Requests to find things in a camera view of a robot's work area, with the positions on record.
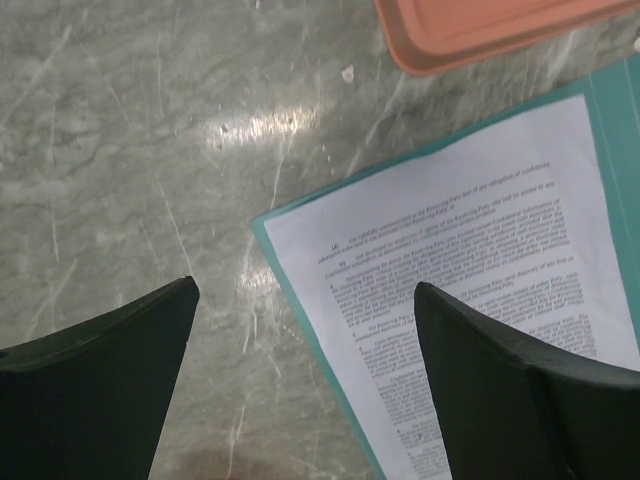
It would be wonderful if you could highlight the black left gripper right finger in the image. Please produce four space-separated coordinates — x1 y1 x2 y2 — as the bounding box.
414 283 639 479

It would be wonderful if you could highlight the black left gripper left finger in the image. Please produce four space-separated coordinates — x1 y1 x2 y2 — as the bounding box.
1 277 199 479

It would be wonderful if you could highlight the single white printed sheet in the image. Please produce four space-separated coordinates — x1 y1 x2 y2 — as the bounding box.
262 93 640 480

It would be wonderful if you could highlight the teal green file folder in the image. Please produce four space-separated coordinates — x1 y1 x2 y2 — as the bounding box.
249 53 640 480

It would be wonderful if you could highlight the salmon pink tray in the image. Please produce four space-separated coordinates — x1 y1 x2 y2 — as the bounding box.
374 0 639 76

